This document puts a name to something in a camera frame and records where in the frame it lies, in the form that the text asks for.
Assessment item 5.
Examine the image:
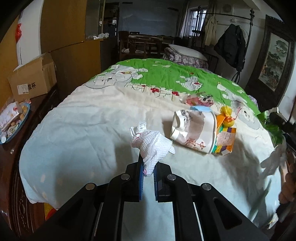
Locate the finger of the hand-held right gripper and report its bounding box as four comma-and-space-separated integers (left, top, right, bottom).
269, 112, 292, 133

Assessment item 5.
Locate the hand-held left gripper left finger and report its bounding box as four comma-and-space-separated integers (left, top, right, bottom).
32, 154, 145, 241

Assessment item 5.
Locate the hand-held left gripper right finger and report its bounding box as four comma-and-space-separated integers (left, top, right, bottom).
154, 162, 270, 241

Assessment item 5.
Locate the green wrapper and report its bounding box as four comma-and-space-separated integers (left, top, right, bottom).
257, 108, 286, 147

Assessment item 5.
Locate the white tissue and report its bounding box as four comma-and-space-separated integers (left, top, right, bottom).
130, 122, 176, 177

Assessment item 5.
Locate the orange purple snack packet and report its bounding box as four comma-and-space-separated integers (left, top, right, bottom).
211, 106, 237, 156

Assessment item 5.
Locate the white paper bag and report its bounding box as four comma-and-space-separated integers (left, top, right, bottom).
170, 109, 218, 154

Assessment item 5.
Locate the person's right hand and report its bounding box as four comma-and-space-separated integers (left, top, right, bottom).
279, 173, 296, 204

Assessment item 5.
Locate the dark framed painting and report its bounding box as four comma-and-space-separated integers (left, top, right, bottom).
245, 14, 294, 109

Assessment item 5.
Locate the printed cartoon quilt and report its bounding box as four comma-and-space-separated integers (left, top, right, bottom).
20, 58, 287, 230

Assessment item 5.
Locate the light blue paper piece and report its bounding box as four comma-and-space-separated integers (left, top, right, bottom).
190, 105, 210, 114

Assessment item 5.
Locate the black jacket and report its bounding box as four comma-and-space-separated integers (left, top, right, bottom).
214, 23, 247, 69

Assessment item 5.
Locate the black metal coat rack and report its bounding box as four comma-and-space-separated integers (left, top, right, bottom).
193, 6, 256, 81

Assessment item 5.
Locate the beige coat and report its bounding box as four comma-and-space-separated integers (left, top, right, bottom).
204, 15, 218, 46

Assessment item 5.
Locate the white pillow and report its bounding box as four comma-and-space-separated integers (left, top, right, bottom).
168, 44, 208, 61

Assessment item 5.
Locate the dark wooden sideboard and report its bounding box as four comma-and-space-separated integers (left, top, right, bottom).
0, 86, 60, 234

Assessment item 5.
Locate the window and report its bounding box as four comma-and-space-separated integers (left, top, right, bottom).
188, 7, 208, 37

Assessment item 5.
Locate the pile of round cookies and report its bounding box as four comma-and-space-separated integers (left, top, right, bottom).
20, 104, 29, 121

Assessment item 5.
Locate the blue plate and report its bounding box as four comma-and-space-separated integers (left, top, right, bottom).
0, 102, 31, 145

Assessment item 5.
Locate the wooden table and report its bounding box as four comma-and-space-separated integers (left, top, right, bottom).
118, 31, 176, 59

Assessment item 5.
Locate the wooden wardrobe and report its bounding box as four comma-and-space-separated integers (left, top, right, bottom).
40, 0, 104, 79

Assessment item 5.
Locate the cardboard box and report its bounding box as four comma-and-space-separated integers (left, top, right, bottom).
7, 52, 58, 103

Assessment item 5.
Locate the pink snack packet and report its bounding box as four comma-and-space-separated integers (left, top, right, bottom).
0, 101, 21, 130

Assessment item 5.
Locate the white cloth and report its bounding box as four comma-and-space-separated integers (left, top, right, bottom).
87, 33, 110, 40

